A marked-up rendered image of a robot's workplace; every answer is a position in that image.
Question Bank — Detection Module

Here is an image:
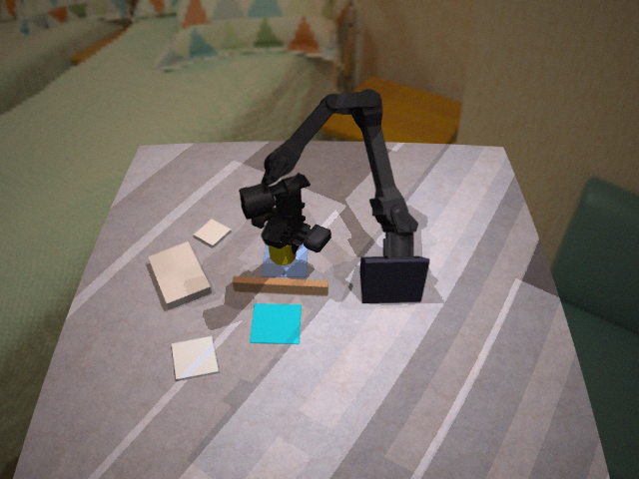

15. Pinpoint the brown wooden bar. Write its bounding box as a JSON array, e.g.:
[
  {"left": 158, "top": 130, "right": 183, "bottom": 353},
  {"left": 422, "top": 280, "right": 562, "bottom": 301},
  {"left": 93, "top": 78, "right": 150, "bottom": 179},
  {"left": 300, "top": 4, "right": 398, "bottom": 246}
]
[{"left": 232, "top": 275, "right": 328, "bottom": 296}]

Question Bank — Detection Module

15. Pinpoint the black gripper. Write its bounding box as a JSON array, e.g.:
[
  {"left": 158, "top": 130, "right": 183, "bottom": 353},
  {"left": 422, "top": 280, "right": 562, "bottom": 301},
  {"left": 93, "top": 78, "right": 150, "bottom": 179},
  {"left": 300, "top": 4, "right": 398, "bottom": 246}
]
[{"left": 252, "top": 202, "right": 331, "bottom": 254}]

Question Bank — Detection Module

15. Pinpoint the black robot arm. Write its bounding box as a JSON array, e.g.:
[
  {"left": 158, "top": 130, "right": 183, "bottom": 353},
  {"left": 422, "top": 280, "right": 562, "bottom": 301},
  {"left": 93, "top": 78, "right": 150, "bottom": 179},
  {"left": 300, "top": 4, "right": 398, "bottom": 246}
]
[{"left": 239, "top": 89, "right": 418, "bottom": 259}]

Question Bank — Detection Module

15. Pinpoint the olive-yellow cup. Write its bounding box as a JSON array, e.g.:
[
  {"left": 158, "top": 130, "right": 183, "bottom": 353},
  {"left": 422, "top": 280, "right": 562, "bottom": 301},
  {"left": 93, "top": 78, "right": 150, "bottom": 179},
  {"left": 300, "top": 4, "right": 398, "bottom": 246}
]
[{"left": 268, "top": 245, "right": 297, "bottom": 265}]

